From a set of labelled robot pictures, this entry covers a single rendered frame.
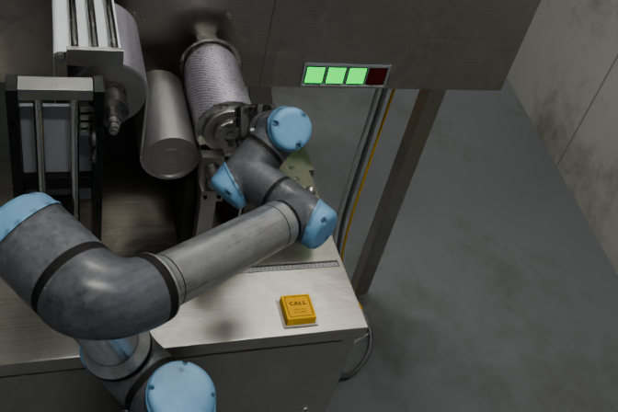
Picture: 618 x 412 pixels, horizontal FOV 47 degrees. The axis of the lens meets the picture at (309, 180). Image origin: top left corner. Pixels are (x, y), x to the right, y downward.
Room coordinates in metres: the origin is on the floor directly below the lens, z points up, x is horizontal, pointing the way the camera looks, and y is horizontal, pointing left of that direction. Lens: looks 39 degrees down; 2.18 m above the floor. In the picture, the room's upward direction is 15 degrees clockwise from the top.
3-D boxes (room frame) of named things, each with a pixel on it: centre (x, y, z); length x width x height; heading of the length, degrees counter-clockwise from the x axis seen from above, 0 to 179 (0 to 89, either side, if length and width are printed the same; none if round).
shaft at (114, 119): (1.05, 0.38, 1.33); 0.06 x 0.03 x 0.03; 25
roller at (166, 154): (1.29, 0.35, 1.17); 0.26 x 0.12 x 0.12; 25
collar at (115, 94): (1.10, 0.41, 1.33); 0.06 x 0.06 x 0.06; 25
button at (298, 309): (1.09, -0.05, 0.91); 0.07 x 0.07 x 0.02; 25
